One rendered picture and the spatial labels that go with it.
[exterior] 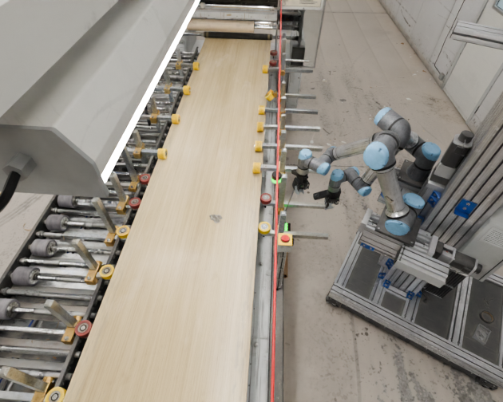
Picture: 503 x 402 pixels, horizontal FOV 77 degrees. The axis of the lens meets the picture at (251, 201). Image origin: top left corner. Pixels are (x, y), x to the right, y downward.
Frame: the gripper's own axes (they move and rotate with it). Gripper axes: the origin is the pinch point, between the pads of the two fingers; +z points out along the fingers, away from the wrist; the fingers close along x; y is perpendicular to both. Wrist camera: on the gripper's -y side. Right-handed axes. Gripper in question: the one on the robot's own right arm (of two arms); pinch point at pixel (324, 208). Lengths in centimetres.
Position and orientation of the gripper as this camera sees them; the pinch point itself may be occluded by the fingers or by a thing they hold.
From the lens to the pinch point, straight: 227.7
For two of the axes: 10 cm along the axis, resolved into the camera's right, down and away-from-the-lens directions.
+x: 0.7, -7.6, 6.5
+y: 10.0, 0.5, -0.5
